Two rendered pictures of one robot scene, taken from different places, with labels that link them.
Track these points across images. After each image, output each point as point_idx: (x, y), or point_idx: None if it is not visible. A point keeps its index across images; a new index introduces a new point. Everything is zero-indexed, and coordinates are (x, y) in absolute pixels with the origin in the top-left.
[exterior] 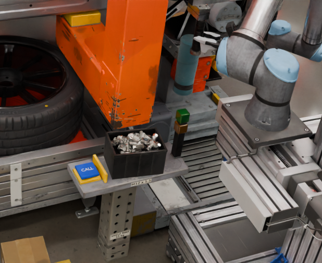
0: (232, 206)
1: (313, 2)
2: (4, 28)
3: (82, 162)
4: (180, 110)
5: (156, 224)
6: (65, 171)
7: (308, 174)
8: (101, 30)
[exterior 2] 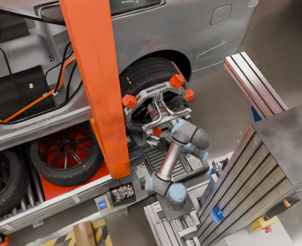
0: None
1: (197, 149)
2: None
3: (100, 197)
4: (140, 179)
5: None
6: (97, 189)
7: (191, 234)
8: None
